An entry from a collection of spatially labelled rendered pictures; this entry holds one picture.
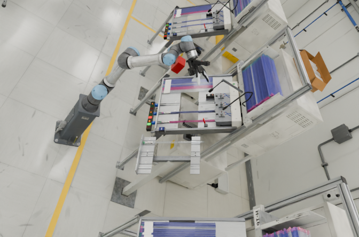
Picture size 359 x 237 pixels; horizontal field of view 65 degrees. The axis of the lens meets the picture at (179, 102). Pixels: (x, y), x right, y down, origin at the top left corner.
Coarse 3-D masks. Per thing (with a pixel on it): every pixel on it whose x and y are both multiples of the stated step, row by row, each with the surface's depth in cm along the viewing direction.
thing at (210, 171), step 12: (180, 108) 302; (192, 108) 314; (180, 120) 291; (156, 144) 312; (168, 144) 286; (180, 144) 272; (204, 144) 293; (216, 156) 295; (168, 168) 294; (204, 168) 289; (216, 168) 287; (180, 180) 311; (192, 180) 309; (204, 180) 308
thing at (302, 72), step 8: (288, 32) 239; (288, 40) 234; (264, 48) 245; (296, 48) 224; (256, 56) 251; (272, 56) 253; (296, 56) 216; (240, 64) 267; (248, 64) 261; (296, 64) 212; (304, 72) 202; (160, 80) 304; (304, 80) 200; (280, 96) 204; (264, 104) 211; (272, 104) 211; (288, 104) 209; (136, 112) 345; (248, 112) 228; (256, 112) 218; (184, 120) 290; (264, 120) 225; (160, 136) 245; (184, 136) 278; (192, 136) 280; (120, 168) 290
